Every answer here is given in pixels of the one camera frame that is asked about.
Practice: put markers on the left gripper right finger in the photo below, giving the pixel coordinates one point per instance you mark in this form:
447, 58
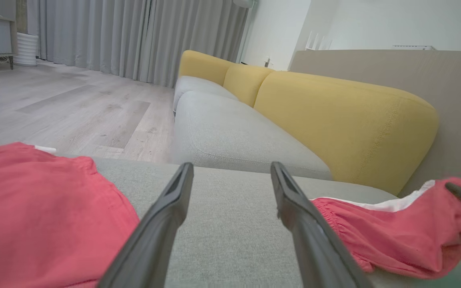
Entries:
314, 248

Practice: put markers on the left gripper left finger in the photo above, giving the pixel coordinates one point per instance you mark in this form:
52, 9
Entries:
154, 236

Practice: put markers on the red shorts with white trim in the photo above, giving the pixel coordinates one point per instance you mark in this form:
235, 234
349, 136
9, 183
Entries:
394, 236

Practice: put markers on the grey sofa seat cushion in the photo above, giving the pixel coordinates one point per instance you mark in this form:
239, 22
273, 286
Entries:
230, 132
198, 84

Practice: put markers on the flat white device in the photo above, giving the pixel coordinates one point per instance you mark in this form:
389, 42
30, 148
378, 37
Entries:
412, 47

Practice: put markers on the grey pleated curtain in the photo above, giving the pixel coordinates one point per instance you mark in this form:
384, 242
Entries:
114, 36

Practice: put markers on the white slatted rack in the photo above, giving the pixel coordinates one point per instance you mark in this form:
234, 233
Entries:
318, 42

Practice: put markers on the white ribbed vase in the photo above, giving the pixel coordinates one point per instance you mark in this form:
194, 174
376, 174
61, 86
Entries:
25, 50

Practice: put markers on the white wall plug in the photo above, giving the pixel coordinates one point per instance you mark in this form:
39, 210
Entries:
268, 62

